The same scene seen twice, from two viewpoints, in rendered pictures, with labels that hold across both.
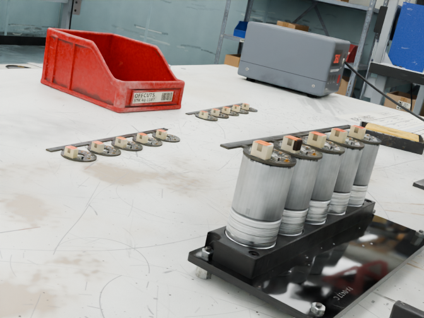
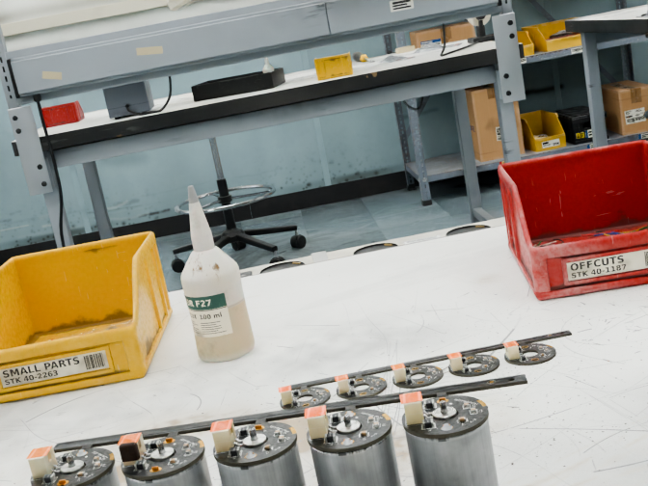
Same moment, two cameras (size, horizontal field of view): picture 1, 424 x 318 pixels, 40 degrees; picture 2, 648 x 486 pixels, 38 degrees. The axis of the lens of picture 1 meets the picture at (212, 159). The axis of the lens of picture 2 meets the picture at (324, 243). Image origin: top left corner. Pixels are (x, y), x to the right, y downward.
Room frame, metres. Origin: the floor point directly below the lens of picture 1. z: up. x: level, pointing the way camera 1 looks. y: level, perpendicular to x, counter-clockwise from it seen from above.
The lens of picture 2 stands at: (0.22, -0.29, 0.93)
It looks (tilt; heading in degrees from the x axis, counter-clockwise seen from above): 14 degrees down; 63
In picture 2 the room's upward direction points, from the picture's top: 11 degrees counter-clockwise
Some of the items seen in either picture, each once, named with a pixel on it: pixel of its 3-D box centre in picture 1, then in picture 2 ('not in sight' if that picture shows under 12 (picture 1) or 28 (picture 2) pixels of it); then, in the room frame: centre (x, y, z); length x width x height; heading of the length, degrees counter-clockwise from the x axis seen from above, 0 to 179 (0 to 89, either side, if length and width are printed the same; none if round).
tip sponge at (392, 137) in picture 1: (390, 136); not in sight; (0.69, -0.20, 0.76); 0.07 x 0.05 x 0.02; 78
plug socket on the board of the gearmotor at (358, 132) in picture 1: (358, 132); (416, 407); (0.35, -0.08, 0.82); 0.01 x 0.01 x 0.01; 57
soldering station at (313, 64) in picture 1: (294, 59); not in sight; (1.00, -0.10, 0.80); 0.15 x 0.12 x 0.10; 68
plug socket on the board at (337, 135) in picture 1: (339, 135); (320, 421); (0.32, -0.07, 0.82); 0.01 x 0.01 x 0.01; 57
